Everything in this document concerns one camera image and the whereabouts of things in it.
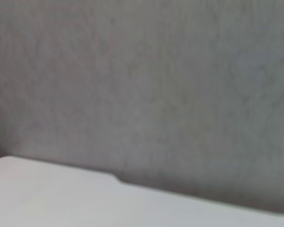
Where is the white table with notched edge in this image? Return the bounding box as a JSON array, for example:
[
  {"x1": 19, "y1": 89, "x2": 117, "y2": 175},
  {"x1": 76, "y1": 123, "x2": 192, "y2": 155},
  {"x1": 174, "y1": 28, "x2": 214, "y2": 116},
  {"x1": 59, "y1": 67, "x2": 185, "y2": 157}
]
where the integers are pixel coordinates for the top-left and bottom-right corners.
[{"x1": 0, "y1": 155, "x2": 284, "y2": 227}]

